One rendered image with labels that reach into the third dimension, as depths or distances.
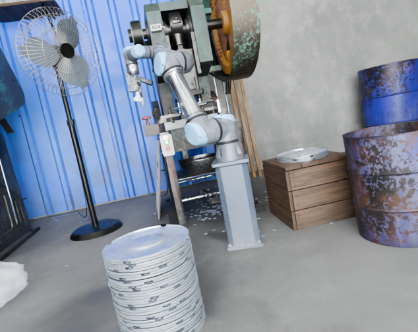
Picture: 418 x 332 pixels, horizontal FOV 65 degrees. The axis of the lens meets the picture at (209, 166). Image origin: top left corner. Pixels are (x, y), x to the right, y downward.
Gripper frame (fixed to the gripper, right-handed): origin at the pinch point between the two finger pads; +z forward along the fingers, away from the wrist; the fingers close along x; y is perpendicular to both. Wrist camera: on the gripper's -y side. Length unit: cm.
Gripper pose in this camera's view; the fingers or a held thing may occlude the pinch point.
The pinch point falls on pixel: (143, 103)
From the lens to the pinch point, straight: 217.0
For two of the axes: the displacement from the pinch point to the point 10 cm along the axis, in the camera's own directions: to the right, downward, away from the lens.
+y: -9.7, 2.0, -1.5
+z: 1.8, 9.7, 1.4
